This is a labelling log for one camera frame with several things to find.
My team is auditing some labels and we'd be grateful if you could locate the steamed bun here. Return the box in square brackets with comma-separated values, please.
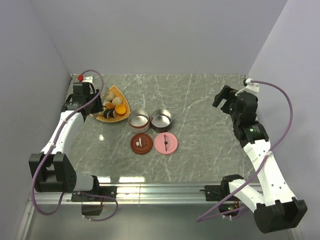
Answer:
[111, 97, 123, 106]
[105, 91, 115, 102]

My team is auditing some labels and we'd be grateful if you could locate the fried chicken piece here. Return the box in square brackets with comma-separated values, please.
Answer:
[105, 102, 116, 110]

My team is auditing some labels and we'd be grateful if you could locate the orange egg tart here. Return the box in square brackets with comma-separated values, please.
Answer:
[115, 104, 127, 115]

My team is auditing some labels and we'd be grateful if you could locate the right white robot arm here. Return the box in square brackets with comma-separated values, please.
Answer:
[212, 85, 308, 234]

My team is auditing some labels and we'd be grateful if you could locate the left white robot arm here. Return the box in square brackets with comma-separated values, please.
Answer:
[28, 81, 103, 201]

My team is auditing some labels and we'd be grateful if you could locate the white steel lunch tin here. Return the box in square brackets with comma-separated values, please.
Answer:
[128, 109, 151, 134]

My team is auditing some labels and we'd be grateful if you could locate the dark steel lunch tin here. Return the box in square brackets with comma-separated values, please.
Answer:
[150, 108, 173, 133]

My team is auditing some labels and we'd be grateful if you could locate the woven bamboo tray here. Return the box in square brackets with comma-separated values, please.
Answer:
[91, 85, 131, 123]

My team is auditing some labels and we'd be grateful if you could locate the pink round lid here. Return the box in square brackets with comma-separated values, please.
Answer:
[154, 132, 178, 155]

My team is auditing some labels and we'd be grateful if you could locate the brown round lid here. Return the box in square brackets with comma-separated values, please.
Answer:
[130, 133, 153, 155]

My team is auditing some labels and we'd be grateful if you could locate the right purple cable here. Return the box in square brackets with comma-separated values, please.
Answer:
[196, 80, 293, 223]

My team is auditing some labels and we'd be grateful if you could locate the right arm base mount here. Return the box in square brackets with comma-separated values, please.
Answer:
[196, 185, 249, 223]

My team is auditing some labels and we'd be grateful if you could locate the aluminium rail frame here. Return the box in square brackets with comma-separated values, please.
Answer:
[16, 182, 303, 240]

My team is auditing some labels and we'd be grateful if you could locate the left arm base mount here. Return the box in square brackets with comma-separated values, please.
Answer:
[71, 185, 117, 217]

